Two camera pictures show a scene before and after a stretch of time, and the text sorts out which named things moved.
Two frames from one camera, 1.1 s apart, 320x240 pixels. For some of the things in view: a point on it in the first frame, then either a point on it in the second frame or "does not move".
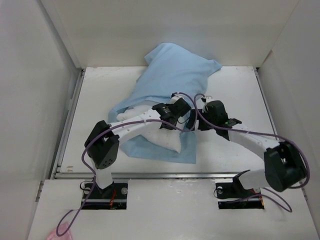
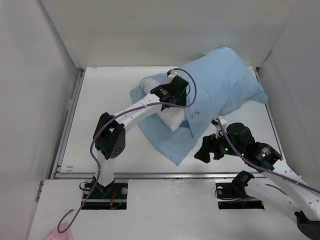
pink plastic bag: (62, 229) does not move
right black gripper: (191, 123) -> (208, 142)
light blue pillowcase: (169, 72) -> (223, 84)
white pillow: (169, 138) -> (172, 117)
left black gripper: (172, 128) -> (181, 99)
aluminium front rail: (146, 174) does not move
